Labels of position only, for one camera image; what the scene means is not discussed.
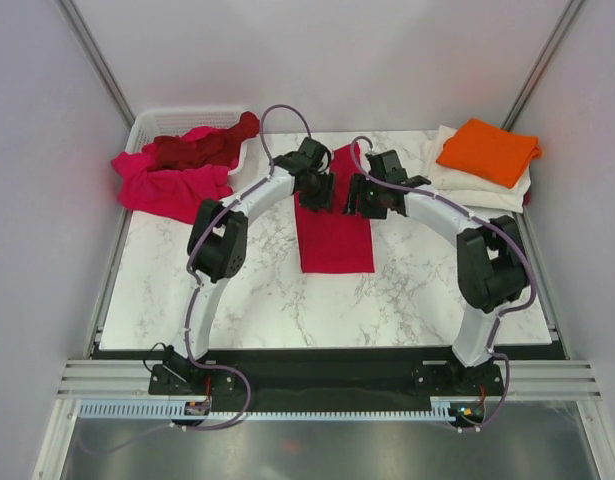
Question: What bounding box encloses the dark red t shirt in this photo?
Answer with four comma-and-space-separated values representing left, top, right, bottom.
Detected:
143, 111, 260, 171

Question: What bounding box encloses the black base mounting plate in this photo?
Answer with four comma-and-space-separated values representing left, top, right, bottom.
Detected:
148, 347, 503, 411

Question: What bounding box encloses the white plastic laundry basket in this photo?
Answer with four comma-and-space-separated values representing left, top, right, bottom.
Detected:
114, 107, 259, 184

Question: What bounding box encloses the left wall aluminium rail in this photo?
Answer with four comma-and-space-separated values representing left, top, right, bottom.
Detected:
56, 0, 135, 128

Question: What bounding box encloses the folded white t shirt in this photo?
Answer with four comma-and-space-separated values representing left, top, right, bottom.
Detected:
421, 125, 531, 213

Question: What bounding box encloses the crimson red t shirt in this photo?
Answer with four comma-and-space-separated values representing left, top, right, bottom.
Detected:
294, 145, 375, 274

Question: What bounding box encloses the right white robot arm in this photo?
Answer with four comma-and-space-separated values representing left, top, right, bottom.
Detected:
343, 144, 532, 394

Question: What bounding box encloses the right wall aluminium rail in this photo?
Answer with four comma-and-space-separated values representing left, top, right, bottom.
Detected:
501, 0, 587, 132

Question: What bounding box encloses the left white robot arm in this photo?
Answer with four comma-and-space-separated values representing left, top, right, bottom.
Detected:
171, 136, 335, 393

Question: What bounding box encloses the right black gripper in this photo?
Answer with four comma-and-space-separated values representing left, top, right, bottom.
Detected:
342, 172, 389, 220

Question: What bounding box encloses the folded orange t shirt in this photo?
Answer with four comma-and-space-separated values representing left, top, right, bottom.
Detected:
437, 118, 542, 189

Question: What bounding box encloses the wall aluminium rail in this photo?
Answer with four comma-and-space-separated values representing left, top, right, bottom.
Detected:
56, 0, 135, 128
501, 0, 587, 132

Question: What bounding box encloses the pink magenta t shirt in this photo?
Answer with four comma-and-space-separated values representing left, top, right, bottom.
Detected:
111, 152, 233, 224

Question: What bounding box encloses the aluminium frame extrusion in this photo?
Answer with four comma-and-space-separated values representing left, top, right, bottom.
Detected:
57, 360, 601, 401

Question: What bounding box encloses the white slotted cable duct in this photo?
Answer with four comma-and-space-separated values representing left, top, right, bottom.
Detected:
76, 397, 481, 421

